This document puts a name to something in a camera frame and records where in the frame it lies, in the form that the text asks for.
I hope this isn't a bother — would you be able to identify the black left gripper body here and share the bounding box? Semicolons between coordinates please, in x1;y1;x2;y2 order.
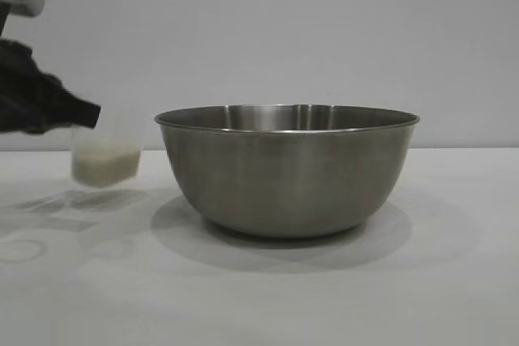
0;37;38;135

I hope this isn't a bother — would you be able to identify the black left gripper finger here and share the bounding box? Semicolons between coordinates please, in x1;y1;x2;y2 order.
24;73;102;136

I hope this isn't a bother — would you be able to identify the clear plastic measuring cup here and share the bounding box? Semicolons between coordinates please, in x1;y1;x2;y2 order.
71;113;144;190

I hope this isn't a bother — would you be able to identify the white uncooked rice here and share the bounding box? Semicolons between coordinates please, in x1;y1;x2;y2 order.
71;139;143;190

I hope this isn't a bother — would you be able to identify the stainless steel mixing bowl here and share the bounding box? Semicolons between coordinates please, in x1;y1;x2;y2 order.
153;105;421;240

